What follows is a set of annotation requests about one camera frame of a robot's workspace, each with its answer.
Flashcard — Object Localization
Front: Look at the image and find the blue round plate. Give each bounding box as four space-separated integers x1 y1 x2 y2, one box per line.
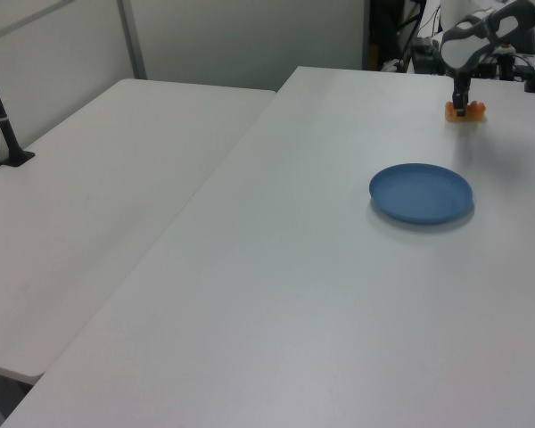
368 162 475 225

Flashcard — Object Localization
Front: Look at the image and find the black camera pole with clamp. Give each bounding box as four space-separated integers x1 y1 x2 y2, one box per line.
0 44 36 169

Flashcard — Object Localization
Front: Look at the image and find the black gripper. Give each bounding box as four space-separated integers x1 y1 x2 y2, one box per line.
451 74 473 119

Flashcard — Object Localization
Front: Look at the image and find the orange bread loaf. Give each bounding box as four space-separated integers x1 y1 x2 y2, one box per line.
443 100 488 123

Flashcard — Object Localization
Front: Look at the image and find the grey metal partition post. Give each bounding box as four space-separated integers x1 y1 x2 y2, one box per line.
117 0 149 82

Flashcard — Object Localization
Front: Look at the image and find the black electronics box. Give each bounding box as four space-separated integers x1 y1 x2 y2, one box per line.
409 37 445 76

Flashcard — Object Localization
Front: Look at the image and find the white side table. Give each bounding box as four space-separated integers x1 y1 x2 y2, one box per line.
0 78 278 385

